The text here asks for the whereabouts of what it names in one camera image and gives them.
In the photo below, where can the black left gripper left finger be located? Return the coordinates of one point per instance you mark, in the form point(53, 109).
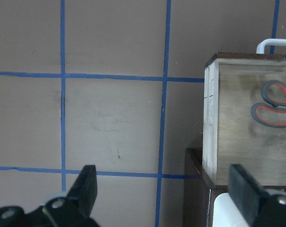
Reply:
point(79, 200)

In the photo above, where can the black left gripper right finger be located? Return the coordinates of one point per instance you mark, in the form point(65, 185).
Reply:
point(258, 205)

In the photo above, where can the grey orange scissors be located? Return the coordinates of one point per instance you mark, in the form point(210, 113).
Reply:
point(272, 112)

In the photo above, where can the wooden drawer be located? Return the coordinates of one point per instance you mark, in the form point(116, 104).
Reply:
point(233, 83)

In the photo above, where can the dark wooden cabinet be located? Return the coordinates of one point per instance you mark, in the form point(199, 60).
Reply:
point(200, 192)

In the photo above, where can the white drawer handle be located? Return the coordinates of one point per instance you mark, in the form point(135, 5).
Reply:
point(269, 42)

